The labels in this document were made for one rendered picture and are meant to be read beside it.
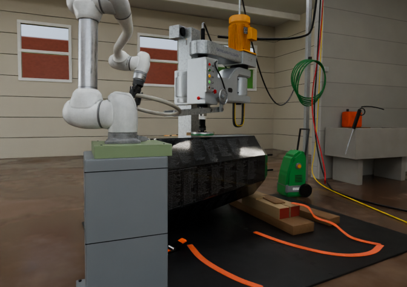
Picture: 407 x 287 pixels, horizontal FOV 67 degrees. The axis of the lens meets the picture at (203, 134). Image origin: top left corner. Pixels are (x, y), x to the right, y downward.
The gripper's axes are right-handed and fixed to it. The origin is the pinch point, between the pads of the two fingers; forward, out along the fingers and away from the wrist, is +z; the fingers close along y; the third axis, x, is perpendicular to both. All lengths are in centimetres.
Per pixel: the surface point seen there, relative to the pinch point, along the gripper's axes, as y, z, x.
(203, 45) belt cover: 59, -79, -16
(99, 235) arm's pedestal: -46, 75, -30
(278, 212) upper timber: 116, 54, -92
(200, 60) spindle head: 62, -66, -15
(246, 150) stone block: 110, 3, -57
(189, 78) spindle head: 70, -51, -4
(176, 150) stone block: 57, 18, -11
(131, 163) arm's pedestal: -45, 40, -39
